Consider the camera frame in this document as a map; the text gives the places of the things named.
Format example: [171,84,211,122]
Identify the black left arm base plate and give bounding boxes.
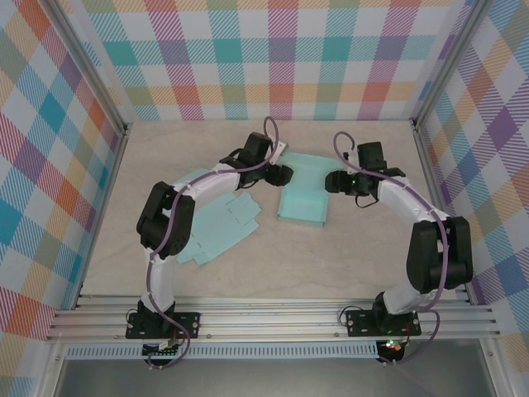
[125,312,203,341]

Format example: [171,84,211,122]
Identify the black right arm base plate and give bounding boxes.
[345,309,422,338]

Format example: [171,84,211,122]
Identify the light blue paper box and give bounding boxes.
[175,171,263,266]
[277,151,338,228]

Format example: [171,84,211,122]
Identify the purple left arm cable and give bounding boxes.
[145,117,283,371]

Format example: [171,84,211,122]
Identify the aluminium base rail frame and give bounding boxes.
[45,293,502,343]

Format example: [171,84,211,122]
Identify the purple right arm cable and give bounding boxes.
[332,131,450,367]

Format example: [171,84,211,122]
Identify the aluminium corner post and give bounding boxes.
[48,0,134,137]
[410,0,488,132]

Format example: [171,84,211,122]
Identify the white slotted cable duct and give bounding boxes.
[64,341,380,360]

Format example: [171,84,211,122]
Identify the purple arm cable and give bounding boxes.
[145,117,283,371]
[332,131,450,367]

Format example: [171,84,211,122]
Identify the aluminium side rail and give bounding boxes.
[74,123,132,309]
[412,122,474,307]

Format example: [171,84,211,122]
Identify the grey metal shelf panel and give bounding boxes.
[53,357,497,397]

